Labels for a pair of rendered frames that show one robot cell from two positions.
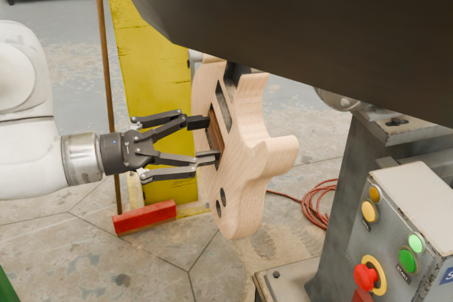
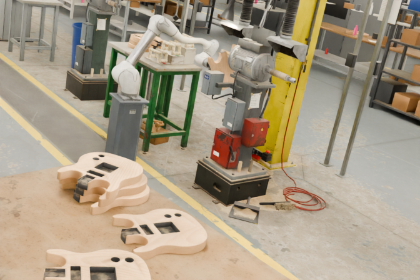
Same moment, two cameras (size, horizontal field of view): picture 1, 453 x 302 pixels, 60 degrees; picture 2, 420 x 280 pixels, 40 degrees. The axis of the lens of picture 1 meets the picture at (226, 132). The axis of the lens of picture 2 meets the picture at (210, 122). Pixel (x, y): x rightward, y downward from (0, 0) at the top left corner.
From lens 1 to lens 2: 5.14 m
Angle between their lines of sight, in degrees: 59
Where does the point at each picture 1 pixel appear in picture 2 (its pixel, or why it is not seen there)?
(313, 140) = (348, 195)
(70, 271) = not seen: hidden behind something
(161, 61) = (279, 90)
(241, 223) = not seen: hidden behind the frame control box
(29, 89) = (207, 47)
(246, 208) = not seen: hidden behind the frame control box
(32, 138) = (204, 54)
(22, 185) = (198, 60)
